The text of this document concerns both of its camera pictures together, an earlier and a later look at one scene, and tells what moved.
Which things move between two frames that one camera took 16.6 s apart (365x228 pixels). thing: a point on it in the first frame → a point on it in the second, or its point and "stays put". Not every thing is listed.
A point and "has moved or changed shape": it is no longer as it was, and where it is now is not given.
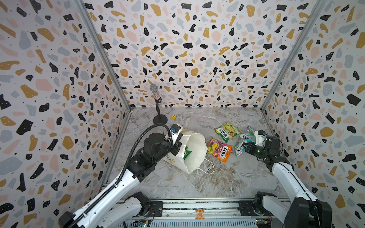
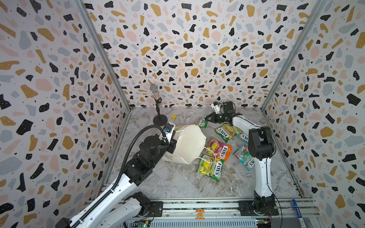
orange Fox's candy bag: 219,149 stays put
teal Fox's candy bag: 238,147 → 244,155
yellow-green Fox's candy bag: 227,130 stays put
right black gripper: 250,147 → 212,118
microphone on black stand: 159,118 stays put
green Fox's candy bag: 187,153 → 210,166
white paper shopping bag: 196,144 has moved or changed shape
